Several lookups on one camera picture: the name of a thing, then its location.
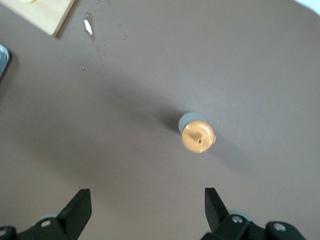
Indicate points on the wooden cutting board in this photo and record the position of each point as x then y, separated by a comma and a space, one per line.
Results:
42, 12

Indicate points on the clear water puddle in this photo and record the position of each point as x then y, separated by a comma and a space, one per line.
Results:
88, 26

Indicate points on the silver digital kitchen scale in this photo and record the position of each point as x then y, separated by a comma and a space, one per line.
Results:
3, 62

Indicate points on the clear sauce bottle orange cap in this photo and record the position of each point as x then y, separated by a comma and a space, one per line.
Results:
197, 136

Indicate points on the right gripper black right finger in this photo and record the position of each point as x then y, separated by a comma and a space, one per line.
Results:
225, 225

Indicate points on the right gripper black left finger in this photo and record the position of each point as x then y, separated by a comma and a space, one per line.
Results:
70, 217

